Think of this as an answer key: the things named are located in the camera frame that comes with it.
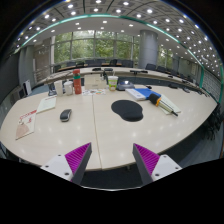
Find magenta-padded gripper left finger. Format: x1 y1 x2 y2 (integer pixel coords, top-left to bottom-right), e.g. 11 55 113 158
40 142 93 186

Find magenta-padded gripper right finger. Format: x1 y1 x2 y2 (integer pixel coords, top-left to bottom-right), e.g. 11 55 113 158
132 143 183 186

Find dark grey computer mouse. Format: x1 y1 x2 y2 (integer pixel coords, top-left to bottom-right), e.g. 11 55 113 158
59 108 73 123

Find black mouse pad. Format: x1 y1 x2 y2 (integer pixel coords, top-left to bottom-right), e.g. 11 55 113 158
110 99 144 123

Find red and white leaflet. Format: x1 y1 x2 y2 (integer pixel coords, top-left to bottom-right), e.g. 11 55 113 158
15 109 38 141

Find white booklet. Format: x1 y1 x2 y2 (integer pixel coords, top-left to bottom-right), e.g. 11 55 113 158
35 96 58 114

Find blue and white book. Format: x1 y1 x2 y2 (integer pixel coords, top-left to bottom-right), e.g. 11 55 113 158
125 87 162 102

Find colourful printed leaflet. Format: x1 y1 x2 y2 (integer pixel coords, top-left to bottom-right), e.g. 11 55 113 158
81 88 107 97

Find orange bottle with green band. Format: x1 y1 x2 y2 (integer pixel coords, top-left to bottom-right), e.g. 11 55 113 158
72 68 83 95

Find dark conference microphone console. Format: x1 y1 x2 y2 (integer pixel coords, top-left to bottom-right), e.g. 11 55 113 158
116 80 136 92

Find white cardboard box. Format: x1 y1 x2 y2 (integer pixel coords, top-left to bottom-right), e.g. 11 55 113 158
83 73 108 90

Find paper cup with green print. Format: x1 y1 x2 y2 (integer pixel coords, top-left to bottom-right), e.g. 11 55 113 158
107 75 119 92

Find long curved conference desk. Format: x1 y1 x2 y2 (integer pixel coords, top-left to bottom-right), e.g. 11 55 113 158
43 66 208 96

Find dark office chairs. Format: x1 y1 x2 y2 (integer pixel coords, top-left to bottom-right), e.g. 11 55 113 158
53 59 201 84

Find ceiling lights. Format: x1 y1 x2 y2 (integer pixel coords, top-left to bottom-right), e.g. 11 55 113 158
19 0 218 68

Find handheld microphone with orange ring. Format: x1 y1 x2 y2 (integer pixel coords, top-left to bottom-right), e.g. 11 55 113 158
148 93 179 117

